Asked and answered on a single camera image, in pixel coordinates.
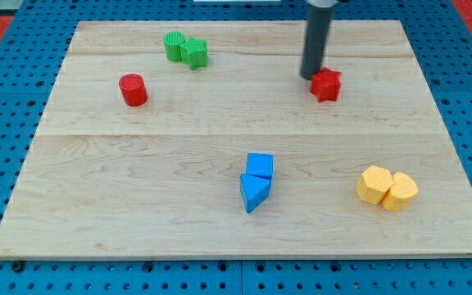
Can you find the blue cube block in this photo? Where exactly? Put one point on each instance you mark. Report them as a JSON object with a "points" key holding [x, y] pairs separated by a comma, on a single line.
{"points": [[260, 165]]}

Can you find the blue triangle block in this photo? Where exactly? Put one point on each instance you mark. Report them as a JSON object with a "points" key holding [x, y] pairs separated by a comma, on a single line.
{"points": [[254, 191]]}

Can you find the light wooden board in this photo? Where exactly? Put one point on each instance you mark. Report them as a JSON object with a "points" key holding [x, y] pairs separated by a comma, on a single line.
{"points": [[104, 181]]}

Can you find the green star block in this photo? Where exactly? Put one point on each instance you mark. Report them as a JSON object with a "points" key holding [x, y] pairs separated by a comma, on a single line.
{"points": [[194, 53]]}

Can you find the red star block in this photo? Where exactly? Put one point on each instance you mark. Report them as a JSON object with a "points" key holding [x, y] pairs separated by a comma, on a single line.
{"points": [[326, 85]]}

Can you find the red cylinder block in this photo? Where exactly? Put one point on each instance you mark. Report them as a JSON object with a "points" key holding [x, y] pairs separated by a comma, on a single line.
{"points": [[133, 91]]}

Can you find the green cylinder block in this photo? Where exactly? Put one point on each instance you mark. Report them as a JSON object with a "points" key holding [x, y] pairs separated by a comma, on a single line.
{"points": [[172, 42]]}

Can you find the yellow hexagon block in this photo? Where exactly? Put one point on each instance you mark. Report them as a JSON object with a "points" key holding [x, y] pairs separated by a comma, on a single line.
{"points": [[373, 184]]}

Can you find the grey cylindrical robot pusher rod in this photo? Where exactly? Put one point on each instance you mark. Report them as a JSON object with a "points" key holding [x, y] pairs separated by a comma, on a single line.
{"points": [[319, 15]]}

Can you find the yellow half-round block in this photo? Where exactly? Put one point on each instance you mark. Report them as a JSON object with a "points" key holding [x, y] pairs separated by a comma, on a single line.
{"points": [[401, 194]]}

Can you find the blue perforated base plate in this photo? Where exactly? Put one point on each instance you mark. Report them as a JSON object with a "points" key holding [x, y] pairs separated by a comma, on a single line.
{"points": [[34, 37]]}

